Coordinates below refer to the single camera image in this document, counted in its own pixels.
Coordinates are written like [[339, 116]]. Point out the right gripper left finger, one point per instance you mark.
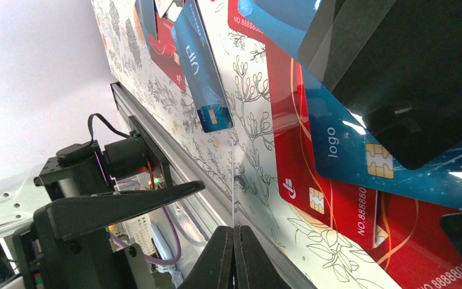
[[71, 217]]

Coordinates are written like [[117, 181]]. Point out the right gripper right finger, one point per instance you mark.
[[233, 258]]

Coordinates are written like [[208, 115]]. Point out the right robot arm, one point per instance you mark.
[[88, 261]]

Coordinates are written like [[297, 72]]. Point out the blue logo card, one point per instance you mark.
[[343, 149]]

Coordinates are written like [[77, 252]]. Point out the red card bottom left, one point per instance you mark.
[[163, 51]]

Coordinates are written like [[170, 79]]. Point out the black card bottom right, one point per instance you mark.
[[396, 64]]

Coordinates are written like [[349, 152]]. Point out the floral patterned table mat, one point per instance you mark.
[[240, 161]]

